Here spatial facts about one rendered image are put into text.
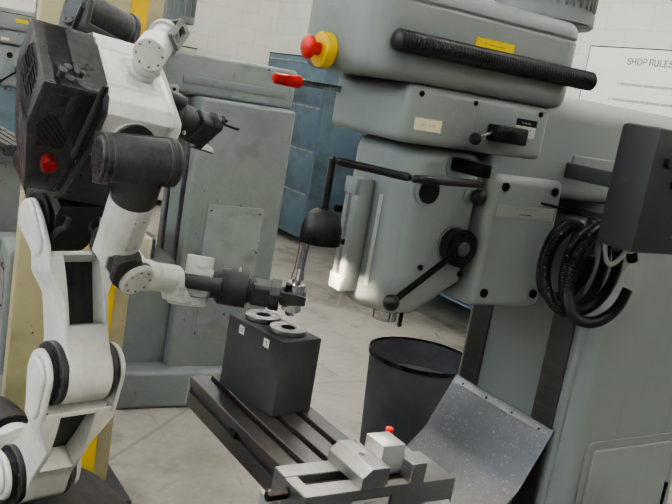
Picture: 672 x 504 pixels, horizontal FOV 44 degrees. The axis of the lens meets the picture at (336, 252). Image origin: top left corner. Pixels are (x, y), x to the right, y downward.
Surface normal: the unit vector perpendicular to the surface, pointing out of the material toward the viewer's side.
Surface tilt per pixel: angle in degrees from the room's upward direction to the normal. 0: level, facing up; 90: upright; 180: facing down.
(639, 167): 90
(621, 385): 89
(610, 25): 90
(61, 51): 34
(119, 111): 76
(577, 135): 90
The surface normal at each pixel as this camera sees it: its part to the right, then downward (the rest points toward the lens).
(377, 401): -0.79, 0.05
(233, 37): 0.51, 0.25
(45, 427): 0.59, 0.52
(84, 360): 0.66, -0.26
